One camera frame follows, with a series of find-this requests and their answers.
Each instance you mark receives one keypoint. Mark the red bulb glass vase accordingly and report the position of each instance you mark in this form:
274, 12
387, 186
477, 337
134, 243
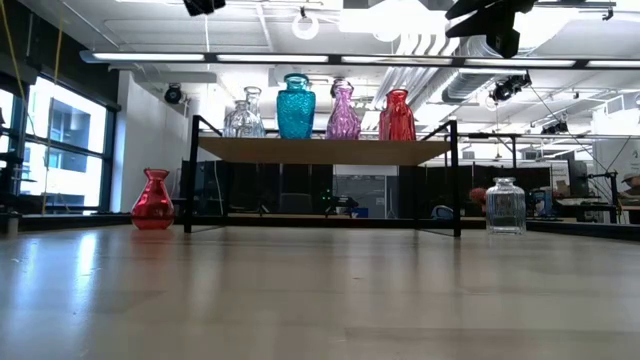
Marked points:
152, 205

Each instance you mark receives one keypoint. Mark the long ceiling light strip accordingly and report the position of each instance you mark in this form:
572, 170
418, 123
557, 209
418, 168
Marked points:
150, 56

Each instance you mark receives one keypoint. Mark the clear ribbed glass jar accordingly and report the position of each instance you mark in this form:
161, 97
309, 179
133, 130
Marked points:
505, 210

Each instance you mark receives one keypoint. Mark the pink bulbous vase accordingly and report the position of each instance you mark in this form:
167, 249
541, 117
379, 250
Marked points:
341, 86

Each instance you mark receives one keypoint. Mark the person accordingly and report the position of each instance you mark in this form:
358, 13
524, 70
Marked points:
632, 182

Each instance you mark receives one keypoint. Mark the wooden shelf with black frame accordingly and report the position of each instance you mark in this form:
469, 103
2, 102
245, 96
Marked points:
325, 151

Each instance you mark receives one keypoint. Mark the small pink glass vase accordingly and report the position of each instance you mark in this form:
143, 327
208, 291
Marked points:
344, 122

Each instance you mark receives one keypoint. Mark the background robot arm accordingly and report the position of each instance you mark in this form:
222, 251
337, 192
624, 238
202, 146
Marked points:
340, 202

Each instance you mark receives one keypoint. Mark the teal square glass vase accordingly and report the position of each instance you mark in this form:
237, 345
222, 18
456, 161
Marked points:
296, 115

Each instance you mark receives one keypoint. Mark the black partition panels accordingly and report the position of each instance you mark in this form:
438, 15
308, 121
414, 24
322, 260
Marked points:
250, 190

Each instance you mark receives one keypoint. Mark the large window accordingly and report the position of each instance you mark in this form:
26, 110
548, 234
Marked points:
65, 150

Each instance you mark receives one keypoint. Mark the clear flask-shaped glass vase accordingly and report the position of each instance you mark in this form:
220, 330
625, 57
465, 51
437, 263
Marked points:
253, 97

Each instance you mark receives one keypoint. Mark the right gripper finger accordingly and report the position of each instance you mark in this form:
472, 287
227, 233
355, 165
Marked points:
475, 27
470, 7

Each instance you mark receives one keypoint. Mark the clear round glass vase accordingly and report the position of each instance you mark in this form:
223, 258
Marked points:
237, 122

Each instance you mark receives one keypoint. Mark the black ceiling spotlight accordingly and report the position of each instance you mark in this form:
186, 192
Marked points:
505, 90
173, 94

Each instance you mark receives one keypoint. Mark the red square glass vase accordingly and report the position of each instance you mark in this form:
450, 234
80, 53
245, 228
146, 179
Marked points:
397, 120

